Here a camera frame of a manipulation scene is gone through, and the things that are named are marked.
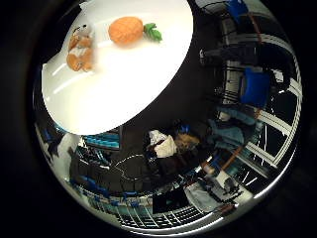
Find orange white plush dog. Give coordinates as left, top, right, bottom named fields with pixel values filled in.
left=65, top=23, right=96, bottom=72

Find white cloth bag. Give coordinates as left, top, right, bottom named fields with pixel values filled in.
left=148, top=129, right=178, bottom=159

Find teal jacket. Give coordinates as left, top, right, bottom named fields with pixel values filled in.
left=207, top=106, right=258, bottom=151

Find orange plush pineapple green leaves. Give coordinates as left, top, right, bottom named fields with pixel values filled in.
left=108, top=16, right=163, bottom=46

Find blue chair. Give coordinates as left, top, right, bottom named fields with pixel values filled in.
left=226, top=0, right=253, bottom=24
left=240, top=66, right=273, bottom=109

